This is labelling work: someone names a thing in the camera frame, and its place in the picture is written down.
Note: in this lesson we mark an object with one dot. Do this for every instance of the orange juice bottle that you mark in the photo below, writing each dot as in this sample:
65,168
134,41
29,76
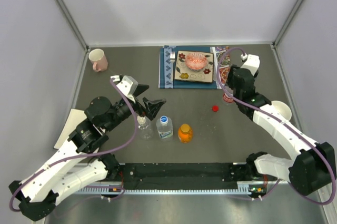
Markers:
185,133

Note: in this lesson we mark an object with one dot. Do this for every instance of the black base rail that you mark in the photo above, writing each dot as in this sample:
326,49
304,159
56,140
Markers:
182,176

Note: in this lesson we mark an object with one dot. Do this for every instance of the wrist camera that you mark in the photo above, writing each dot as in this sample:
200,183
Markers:
126,84
251,63

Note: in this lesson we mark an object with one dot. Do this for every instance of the red patterned bowl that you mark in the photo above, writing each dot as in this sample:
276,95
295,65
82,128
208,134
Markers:
196,61

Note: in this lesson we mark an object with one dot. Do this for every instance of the red bottle cap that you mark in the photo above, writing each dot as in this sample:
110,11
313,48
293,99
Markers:
215,108

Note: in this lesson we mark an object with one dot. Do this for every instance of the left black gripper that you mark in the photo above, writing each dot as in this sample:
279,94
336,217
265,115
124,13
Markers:
152,107

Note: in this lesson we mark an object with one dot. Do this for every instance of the square floral plate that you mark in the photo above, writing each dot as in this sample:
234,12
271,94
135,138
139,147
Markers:
183,73

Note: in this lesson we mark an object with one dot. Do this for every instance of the blue patterned placemat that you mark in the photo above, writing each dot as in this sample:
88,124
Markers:
165,69

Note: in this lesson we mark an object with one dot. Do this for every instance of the blue cap water bottle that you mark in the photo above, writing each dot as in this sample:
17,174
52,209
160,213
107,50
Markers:
164,127

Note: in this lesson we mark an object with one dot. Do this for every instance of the red label water bottle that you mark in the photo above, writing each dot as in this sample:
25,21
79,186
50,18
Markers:
227,96

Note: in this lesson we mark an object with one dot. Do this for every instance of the pink mug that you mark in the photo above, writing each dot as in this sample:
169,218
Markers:
98,59

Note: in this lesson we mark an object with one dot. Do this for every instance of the white notebook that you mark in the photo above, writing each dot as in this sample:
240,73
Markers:
63,134

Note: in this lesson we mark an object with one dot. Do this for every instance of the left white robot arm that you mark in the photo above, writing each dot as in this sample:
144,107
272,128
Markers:
78,162

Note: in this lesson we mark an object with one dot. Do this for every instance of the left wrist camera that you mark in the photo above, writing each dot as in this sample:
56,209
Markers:
126,84

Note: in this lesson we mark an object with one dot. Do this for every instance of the silver fork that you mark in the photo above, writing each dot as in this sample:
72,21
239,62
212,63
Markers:
172,58

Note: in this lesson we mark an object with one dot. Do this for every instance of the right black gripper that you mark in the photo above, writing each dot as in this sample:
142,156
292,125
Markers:
230,79

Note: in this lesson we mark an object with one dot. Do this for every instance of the white paper cup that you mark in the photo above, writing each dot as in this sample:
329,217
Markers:
283,109

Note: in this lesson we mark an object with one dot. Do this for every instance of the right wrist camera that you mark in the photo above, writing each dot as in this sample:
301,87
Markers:
251,63

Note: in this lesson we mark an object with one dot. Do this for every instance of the clear empty glass bottle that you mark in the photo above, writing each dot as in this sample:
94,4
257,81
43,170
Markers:
144,127

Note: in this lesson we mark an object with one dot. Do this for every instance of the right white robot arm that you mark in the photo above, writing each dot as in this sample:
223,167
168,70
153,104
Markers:
310,166

